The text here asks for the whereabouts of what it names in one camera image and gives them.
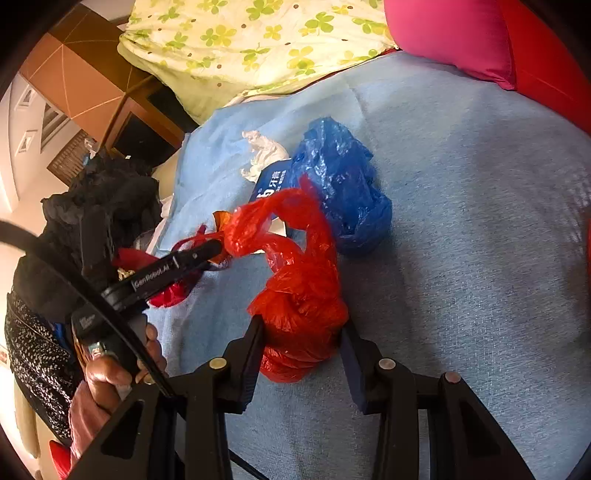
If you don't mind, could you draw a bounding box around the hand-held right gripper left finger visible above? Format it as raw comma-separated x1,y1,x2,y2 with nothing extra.
69,316,266,480

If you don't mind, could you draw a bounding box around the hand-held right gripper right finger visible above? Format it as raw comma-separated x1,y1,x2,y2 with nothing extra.
339,318,536,480

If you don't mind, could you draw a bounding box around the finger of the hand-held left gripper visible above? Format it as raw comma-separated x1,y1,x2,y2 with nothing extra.
137,239,225,297

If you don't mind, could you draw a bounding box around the red plastic bag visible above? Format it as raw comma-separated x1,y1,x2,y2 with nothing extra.
222,174,349,385

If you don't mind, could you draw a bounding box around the blue plastic bag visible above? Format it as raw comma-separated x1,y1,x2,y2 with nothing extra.
286,117,393,254

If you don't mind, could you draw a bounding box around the person's left forearm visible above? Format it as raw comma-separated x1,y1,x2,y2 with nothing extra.
68,383,121,467

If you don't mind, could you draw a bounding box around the person's left hand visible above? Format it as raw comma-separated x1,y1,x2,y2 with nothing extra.
85,323,169,409

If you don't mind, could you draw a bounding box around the red wrapper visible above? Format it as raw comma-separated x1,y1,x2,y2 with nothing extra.
115,225,227,309

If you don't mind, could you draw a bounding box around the black fluffy garment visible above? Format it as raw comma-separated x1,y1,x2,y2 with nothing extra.
14,154,160,324

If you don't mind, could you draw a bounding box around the black white-dotted cloth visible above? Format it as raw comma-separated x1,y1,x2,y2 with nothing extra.
4,291,84,446

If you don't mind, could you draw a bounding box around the small blue box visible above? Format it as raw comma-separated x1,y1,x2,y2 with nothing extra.
248,159,301,241

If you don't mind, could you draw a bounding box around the crumpled white tissue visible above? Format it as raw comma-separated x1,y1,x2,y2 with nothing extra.
239,130,293,183

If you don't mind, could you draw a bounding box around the wooden lattice door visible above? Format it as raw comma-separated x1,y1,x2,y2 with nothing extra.
46,129,100,185

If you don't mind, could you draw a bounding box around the light blue cloth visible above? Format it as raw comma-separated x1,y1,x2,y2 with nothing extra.
148,51,591,480

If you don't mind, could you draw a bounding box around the wooden cabinet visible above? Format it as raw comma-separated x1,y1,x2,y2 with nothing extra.
21,0,199,167

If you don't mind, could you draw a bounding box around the green floral quilt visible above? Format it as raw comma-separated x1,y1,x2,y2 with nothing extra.
117,0,398,125

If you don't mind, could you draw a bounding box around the pink pillow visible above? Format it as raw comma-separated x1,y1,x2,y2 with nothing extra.
383,0,517,90

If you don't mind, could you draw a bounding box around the red shopping bag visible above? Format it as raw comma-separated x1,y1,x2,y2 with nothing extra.
501,0,591,153

